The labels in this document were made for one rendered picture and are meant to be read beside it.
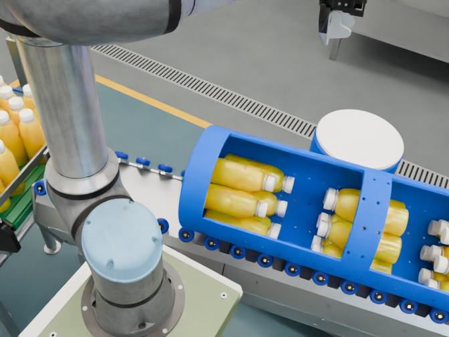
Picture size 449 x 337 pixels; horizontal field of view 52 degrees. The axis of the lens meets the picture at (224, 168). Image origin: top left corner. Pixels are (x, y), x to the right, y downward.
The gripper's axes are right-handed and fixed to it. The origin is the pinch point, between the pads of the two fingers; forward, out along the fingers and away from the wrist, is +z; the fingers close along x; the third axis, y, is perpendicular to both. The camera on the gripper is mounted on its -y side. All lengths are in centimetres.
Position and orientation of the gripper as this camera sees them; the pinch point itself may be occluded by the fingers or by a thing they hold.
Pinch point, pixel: (323, 38)
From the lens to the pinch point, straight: 98.8
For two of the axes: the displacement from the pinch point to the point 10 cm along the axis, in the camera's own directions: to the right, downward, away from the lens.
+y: 9.3, 2.4, -2.7
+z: 0.7, 6.0, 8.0
